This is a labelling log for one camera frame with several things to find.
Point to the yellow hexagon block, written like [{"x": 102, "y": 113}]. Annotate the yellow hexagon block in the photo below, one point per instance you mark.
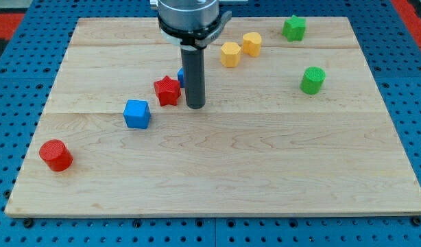
[{"x": 230, "y": 54}]

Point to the yellow heart block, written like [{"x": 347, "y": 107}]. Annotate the yellow heart block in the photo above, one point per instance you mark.
[{"x": 251, "y": 44}]

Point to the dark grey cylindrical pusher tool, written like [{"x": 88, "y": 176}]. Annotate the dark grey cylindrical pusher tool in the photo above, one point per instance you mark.
[{"x": 194, "y": 80}]

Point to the green star block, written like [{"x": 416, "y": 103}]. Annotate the green star block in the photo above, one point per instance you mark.
[{"x": 294, "y": 28}]

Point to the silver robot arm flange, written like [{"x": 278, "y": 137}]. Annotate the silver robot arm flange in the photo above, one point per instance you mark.
[{"x": 190, "y": 24}]

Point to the wooden board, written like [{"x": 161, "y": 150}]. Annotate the wooden board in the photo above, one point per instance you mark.
[{"x": 260, "y": 147}]

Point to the green cylinder block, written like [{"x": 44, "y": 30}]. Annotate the green cylinder block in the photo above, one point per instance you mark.
[{"x": 312, "y": 80}]

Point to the red star block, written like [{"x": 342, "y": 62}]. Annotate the red star block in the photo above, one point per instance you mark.
[{"x": 167, "y": 91}]

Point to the red cylinder block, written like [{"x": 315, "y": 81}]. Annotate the red cylinder block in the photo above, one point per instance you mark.
[{"x": 56, "y": 155}]

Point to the blue cube block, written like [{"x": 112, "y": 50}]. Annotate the blue cube block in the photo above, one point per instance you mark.
[{"x": 136, "y": 114}]

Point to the blue block behind tool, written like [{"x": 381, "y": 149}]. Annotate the blue block behind tool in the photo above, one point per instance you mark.
[{"x": 180, "y": 76}]

